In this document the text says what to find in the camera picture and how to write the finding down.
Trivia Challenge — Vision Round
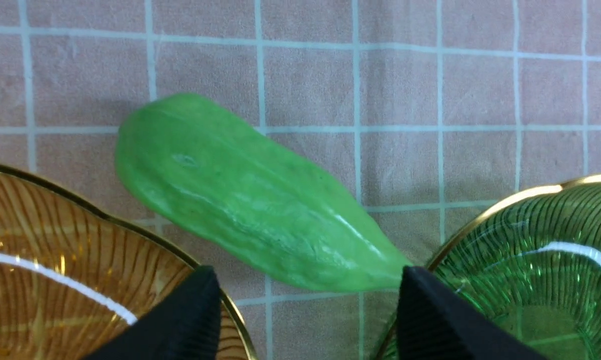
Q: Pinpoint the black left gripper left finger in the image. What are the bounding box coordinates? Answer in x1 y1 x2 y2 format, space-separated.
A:
84 265 221 360

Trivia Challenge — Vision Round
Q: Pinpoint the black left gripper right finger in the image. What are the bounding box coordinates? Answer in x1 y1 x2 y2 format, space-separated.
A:
396 266 544 360

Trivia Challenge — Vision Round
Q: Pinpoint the green toy cucumber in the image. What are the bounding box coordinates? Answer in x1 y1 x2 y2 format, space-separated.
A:
115 93 410 293

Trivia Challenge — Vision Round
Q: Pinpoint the green ribbed plastic plate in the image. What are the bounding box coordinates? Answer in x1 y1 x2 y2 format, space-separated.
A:
373 174 601 360

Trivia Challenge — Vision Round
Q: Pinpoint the amber ribbed plastic plate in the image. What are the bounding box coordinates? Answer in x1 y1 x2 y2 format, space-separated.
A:
0 164 257 360

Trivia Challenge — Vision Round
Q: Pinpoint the pink checkered tablecloth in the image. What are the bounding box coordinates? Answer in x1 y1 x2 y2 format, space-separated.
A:
0 0 601 360

